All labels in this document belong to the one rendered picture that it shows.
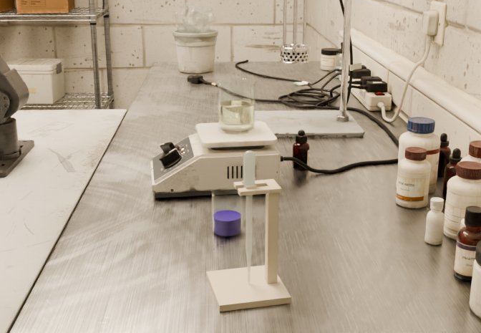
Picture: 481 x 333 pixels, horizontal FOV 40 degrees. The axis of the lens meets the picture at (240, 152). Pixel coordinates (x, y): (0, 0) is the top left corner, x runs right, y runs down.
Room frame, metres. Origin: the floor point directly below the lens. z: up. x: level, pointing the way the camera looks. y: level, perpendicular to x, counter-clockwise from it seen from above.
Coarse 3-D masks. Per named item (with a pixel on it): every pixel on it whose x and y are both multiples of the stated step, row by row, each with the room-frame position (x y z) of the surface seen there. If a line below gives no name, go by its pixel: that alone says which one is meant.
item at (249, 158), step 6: (246, 156) 0.67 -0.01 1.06; (252, 156) 0.67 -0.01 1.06; (246, 162) 0.67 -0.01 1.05; (252, 162) 0.67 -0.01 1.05; (246, 168) 0.67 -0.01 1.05; (252, 168) 0.67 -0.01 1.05; (246, 174) 0.67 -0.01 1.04; (252, 174) 0.67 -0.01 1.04; (246, 180) 0.67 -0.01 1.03; (252, 180) 0.67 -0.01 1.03
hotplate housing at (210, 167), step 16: (192, 144) 1.03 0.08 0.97; (192, 160) 0.96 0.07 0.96; (208, 160) 0.96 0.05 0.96; (224, 160) 0.96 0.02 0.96; (240, 160) 0.97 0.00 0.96; (256, 160) 0.97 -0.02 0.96; (272, 160) 0.98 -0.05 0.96; (176, 176) 0.95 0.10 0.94; (192, 176) 0.96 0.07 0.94; (208, 176) 0.96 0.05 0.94; (224, 176) 0.96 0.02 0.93; (240, 176) 0.97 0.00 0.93; (256, 176) 0.97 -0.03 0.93; (272, 176) 0.98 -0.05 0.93; (160, 192) 0.95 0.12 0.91; (176, 192) 0.96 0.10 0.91; (192, 192) 0.96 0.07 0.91; (208, 192) 0.96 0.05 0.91
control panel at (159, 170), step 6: (186, 138) 1.07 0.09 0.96; (180, 144) 1.06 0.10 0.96; (186, 144) 1.04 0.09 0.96; (180, 150) 1.03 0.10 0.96; (186, 150) 1.01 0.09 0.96; (192, 150) 1.00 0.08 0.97; (156, 156) 1.07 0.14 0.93; (186, 156) 0.98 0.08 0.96; (192, 156) 0.97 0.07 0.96; (156, 162) 1.04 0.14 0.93; (180, 162) 0.97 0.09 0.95; (156, 168) 1.01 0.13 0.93; (162, 168) 0.99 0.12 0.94; (168, 168) 0.97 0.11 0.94; (174, 168) 0.96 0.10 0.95; (156, 174) 0.98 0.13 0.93; (162, 174) 0.96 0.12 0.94
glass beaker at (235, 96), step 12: (228, 84) 1.06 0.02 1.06; (240, 84) 1.07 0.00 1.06; (252, 84) 1.02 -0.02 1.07; (228, 96) 1.01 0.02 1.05; (240, 96) 1.01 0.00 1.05; (252, 96) 1.02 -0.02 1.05; (228, 108) 1.01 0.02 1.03; (240, 108) 1.01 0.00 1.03; (252, 108) 1.02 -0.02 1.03; (228, 120) 1.01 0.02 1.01; (240, 120) 1.01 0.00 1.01; (252, 120) 1.02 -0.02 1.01; (228, 132) 1.01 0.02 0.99; (240, 132) 1.01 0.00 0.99
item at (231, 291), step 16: (240, 192) 0.65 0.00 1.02; (256, 192) 0.66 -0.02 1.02; (272, 192) 0.66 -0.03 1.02; (272, 208) 0.67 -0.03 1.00; (272, 224) 0.67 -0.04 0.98; (272, 240) 0.67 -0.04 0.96; (272, 256) 0.67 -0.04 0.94; (208, 272) 0.70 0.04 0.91; (224, 272) 0.70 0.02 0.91; (240, 272) 0.70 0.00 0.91; (256, 272) 0.70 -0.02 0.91; (272, 272) 0.67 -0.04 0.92; (224, 288) 0.66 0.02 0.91; (240, 288) 0.66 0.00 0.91; (256, 288) 0.66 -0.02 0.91; (272, 288) 0.66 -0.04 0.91; (224, 304) 0.62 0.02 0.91; (240, 304) 0.63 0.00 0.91; (256, 304) 0.63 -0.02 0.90; (272, 304) 0.64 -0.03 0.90
